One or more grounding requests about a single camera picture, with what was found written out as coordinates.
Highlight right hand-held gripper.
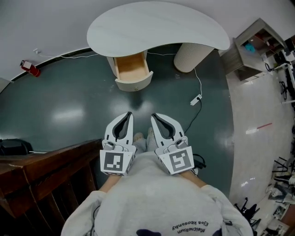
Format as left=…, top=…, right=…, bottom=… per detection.
left=150, top=112, right=197, bottom=176

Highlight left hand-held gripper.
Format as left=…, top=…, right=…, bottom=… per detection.
left=99, top=112, right=137, bottom=177

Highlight wooden desk drawer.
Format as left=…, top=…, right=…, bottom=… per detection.
left=114, top=52, right=154, bottom=92

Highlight person's right forearm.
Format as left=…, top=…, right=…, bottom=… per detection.
left=179, top=171, right=208, bottom=189

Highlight person's left forearm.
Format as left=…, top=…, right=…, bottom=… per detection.
left=98, top=174, right=124, bottom=192

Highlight white curved desk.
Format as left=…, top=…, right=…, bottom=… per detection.
left=86, top=8, right=230, bottom=78

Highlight grey open shelf unit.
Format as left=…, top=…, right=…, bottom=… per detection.
left=232, top=18, right=287, bottom=82

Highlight white power strip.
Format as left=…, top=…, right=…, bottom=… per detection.
left=189, top=94, right=204, bottom=106

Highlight person's grey sweatshirt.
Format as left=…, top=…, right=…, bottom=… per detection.
left=60, top=151, right=254, bottom=236

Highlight dark brown wooden railing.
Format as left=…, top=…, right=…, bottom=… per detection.
left=0, top=138, right=104, bottom=236

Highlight red and white stick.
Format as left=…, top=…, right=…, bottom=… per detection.
left=246, top=123, right=273, bottom=135

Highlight black bag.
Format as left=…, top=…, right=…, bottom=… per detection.
left=0, top=138, right=32, bottom=156

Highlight red fire extinguisher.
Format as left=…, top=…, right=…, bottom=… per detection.
left=20, top=59, right=42, bottom=78

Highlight black chair base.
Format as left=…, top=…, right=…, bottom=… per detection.
left=233, top=197, right=261, bottom=229

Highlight black power cable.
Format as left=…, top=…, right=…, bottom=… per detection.
left=183, top=98, right=203, bottom=135

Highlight black cable bundle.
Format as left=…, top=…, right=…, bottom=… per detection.
left=192, top=153, right=207, bottom=171

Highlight white power cable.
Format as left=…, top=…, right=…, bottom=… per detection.
left=147, top=51, right=203, bottom=97

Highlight black thin body cable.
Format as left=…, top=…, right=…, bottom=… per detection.
left=90, top=204, right=101, bottom=236

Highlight white metal frame table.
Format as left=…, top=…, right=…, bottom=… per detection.
left=264, top=61, right=295, bottom=107

